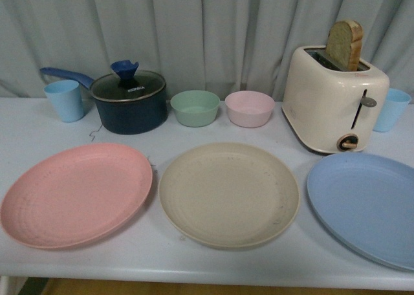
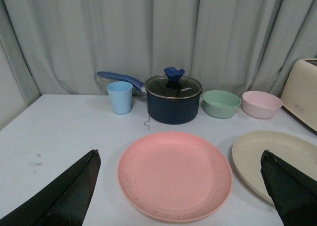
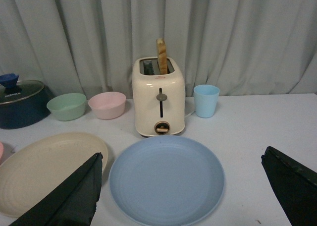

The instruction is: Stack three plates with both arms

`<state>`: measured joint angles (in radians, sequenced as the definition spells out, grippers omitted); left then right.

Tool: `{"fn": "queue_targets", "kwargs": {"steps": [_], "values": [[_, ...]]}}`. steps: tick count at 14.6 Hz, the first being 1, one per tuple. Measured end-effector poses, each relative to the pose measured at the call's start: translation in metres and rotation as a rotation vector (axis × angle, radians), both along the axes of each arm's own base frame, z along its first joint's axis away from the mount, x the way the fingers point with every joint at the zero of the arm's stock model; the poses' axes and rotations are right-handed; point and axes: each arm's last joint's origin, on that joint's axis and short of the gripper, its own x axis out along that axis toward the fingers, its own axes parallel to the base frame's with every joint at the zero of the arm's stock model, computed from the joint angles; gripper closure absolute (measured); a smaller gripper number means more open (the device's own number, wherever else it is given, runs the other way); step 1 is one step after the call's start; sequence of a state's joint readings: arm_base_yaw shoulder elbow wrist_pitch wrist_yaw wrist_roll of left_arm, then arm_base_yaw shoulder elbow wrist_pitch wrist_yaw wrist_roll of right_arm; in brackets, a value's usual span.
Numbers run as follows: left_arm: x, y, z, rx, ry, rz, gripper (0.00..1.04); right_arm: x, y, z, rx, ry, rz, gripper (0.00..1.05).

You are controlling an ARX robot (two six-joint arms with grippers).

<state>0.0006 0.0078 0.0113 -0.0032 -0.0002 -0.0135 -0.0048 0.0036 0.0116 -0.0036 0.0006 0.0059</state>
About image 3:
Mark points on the cream toaster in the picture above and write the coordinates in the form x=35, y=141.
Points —
x=159, y=99

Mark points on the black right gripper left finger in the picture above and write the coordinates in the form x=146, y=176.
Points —
x=73, y=202

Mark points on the bread slice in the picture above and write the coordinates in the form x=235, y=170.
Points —
x=162, y=56

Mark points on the pink plate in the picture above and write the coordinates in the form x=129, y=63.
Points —
x=1, y=149

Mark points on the blue plate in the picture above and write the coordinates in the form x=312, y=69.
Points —
x=167, y=181

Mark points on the glass pot lid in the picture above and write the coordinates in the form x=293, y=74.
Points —
x=12, y=90

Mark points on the grey curtain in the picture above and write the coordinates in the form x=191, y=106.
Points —
x=244, y=47

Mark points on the pink bowl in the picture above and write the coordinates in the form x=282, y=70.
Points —
x=108, y=105

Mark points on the dark blue pot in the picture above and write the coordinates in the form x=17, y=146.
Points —
x=26, y=112

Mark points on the beige plate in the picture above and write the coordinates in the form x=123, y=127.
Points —
x=36, y=170

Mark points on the light blue cup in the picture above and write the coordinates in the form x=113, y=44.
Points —
x=205, y=99

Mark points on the green bowl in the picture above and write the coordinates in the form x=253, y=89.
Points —
x=67, y=107

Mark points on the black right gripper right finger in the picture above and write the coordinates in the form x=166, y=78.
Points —
x=294, y=185

